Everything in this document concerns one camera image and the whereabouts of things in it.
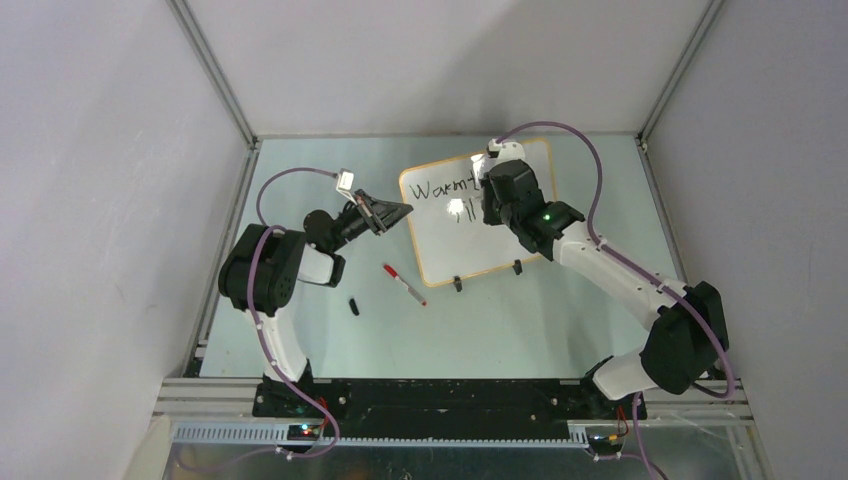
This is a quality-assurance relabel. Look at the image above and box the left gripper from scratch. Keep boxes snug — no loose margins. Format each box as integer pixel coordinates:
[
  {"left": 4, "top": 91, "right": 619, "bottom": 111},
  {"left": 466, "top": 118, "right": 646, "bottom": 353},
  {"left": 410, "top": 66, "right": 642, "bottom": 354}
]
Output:
[{"left": 329, "top": 189, "right": 411, "bottom": 252}]

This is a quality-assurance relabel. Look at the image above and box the yellow framed whiteboard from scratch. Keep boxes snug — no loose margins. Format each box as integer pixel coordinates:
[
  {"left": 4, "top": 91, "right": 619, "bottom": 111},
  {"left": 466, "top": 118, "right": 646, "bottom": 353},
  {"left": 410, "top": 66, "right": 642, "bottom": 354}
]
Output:
[{"left": 398, "top": 152, "right": 540, "bottom": 287}]

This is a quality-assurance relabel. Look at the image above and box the red capped marker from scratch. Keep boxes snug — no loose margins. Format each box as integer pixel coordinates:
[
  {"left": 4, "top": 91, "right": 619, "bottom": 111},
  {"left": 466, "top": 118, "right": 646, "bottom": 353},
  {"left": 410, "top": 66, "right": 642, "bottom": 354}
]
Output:
[{"left": 383, "top": 264, "right": 428, "bottom": 307}]

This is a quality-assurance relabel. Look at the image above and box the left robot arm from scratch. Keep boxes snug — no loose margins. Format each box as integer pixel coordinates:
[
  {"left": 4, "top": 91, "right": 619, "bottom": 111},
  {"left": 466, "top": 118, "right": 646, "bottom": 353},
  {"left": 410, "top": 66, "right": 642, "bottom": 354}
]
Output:
[{"left": 218, "top": 189, "right": 414, "bottom": 417}]

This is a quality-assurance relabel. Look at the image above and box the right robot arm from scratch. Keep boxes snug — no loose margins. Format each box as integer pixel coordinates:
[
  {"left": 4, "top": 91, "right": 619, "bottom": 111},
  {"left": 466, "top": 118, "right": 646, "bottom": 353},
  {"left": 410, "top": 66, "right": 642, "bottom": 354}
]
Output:
[{"left": 471, "top": 154, "right": 729, "bottom": 418}]

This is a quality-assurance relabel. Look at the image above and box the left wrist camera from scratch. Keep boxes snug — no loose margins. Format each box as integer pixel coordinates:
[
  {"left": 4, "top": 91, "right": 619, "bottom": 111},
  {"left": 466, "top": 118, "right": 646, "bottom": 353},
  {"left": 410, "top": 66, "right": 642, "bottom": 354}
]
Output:
[{"left": 335, "top": 169, "right": 355, "bottom": 202}]

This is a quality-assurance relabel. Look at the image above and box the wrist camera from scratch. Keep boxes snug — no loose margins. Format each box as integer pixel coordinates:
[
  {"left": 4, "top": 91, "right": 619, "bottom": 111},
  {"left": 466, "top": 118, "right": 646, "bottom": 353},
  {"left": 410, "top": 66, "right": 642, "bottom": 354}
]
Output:
[
  {"left": 486, "top": 138, "right": 526, "bottom": 164},
  {"left": 335, "top": 169, "right": 355, "bottom": 202}
]

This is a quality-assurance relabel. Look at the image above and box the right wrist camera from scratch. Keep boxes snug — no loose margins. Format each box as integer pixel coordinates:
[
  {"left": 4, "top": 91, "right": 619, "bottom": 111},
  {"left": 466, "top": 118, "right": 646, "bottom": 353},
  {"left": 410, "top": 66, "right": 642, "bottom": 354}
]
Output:
[{"left": 486, "top": 138, "right": 526, "bottom": 164}]

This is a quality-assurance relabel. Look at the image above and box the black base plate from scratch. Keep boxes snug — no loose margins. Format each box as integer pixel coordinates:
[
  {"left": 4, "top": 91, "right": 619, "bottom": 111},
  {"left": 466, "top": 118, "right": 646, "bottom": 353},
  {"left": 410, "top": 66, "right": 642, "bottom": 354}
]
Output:
[{"left": 252, "top": 377, "right": 647, "bottom": 441}]

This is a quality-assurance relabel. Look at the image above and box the aluminium frame rail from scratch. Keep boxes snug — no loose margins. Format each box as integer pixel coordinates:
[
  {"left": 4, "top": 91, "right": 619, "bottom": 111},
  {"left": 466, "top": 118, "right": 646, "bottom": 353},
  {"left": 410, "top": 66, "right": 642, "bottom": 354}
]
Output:
[{"left": 166, "top": 0, "right": 258, "bottom": 150}]

